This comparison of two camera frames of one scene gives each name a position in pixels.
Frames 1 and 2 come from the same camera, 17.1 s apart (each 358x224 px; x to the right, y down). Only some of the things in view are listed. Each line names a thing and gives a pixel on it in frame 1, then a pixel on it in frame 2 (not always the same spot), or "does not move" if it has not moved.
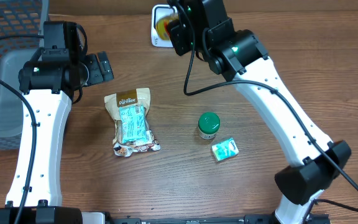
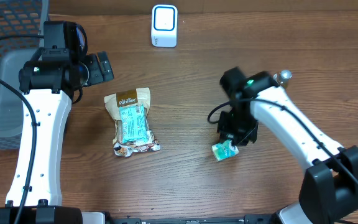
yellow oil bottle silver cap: (165, 23) to (284, 76)
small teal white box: (225, 149) does not move
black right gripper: (178, 37) to (236, 134)
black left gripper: (97, 75) does not move
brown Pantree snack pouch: (128, 109) does not move
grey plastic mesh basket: (0, 107) does not move
